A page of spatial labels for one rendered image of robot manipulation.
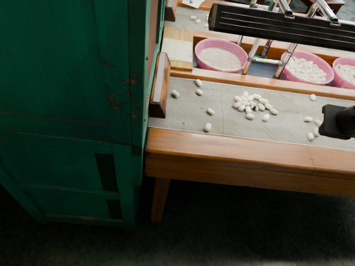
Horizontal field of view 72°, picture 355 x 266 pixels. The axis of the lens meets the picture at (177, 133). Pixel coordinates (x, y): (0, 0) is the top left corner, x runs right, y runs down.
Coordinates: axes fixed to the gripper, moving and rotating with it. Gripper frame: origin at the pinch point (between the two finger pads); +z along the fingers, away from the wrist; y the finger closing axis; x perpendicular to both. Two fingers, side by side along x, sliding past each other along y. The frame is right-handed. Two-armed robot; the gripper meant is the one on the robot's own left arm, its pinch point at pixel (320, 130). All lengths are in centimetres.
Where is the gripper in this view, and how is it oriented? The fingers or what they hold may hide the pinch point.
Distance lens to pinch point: 72.1
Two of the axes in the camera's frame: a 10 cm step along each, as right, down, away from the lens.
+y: -9.9, -1.7, -0.3
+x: -1.6, 9.7, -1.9
